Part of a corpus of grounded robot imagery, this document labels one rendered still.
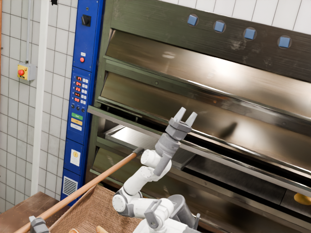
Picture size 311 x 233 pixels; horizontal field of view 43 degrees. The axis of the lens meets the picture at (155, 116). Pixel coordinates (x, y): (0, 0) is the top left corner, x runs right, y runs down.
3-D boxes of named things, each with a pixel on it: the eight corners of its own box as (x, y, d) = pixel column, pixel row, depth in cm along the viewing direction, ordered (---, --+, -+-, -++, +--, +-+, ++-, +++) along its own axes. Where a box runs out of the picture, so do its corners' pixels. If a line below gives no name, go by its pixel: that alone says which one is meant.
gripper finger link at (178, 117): (187, 110, 157) (178, 123, 158) (182, 106, 159) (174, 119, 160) (184, 109, 156) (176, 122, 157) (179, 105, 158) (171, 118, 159)
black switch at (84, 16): (82, 24, 233) (83, 6, 229) (90, 27, 231) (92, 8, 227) (77, 24, 230) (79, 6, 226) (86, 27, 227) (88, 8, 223)
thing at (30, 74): (24, 75, 271) (25, 61, 267) (35, 79, 267) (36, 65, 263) (16, 77, 264) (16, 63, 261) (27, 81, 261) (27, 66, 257)
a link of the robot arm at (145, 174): (171, 156, 169) (153, 174, 176) (154, 149, 165) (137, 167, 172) (172, 168, 164) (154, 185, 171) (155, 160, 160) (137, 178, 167)
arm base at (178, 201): (177, 217, 172) (200, 218, 166) (166, 241, 163) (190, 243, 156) (164, 193, 165) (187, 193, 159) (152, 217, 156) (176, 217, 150)
